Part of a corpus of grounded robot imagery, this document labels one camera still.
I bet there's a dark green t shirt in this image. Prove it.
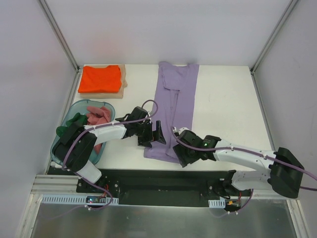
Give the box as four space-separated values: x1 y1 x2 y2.
56 113 88 137

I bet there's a right white cable duct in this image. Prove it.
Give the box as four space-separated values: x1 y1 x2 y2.
208 199 226 209

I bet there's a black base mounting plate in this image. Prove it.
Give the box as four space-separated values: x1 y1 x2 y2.
47 167 284 206

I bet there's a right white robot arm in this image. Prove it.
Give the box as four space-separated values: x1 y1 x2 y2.
171 127 304 199

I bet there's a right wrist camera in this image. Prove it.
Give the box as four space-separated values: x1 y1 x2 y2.
172 127 190 136

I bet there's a left aluminium corner post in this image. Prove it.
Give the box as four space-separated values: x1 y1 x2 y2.
38 0 81 72

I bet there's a lilac purple t shirt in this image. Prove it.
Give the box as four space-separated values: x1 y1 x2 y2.
144 62 199 163

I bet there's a pink red t shirt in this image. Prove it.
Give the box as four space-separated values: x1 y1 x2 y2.
85 105 111 154

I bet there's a folded orange t shirt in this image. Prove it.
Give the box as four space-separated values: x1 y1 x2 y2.
78 65 122 94

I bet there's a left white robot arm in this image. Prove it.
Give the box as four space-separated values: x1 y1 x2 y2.
52 106 166 193

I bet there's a right aluminium corner post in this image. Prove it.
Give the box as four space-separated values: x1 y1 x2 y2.
250 0 300 75

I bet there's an aluminium corner post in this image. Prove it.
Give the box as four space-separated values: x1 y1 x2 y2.
38 0 81 72
250 0 300 75

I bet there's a folded beige t shirt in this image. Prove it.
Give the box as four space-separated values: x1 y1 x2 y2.
79 64 127 99

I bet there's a left white cable duct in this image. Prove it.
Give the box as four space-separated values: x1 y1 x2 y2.
42 194 119 206

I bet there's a white cable duct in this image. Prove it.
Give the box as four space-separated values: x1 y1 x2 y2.
42 194 119 206
208 199 226 209

